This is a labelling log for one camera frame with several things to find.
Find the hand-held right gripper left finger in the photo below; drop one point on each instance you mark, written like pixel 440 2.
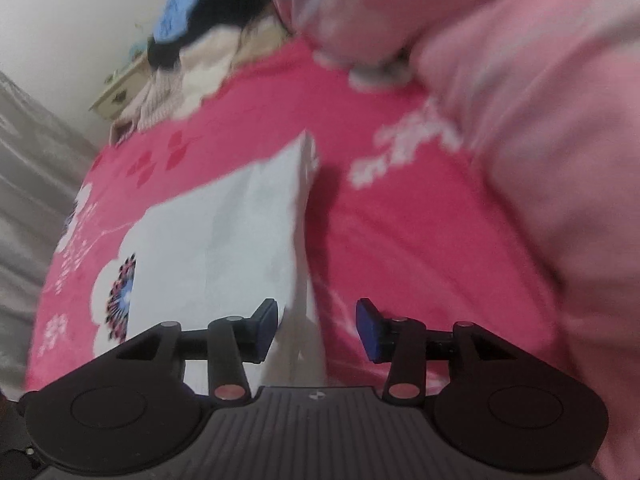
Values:
pixel 267 330

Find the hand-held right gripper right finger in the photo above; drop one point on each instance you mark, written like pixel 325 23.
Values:
pixel 367 330

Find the white sweatshirt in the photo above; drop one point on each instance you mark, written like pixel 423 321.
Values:
pixel 225 240

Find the pale pink floral duvet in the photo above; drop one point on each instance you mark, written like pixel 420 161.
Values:
pixel 525 110

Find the cream nightstand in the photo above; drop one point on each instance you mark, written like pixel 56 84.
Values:
pixel 120 95

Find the grey curtain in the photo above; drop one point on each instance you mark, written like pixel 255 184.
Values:
pixel 30 185

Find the cream striped garment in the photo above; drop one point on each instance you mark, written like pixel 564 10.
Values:
pixel 260 40

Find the blue shirt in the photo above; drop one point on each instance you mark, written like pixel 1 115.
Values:
pixel 180 10

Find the black garment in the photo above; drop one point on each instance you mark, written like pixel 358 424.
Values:
pixel 220 0

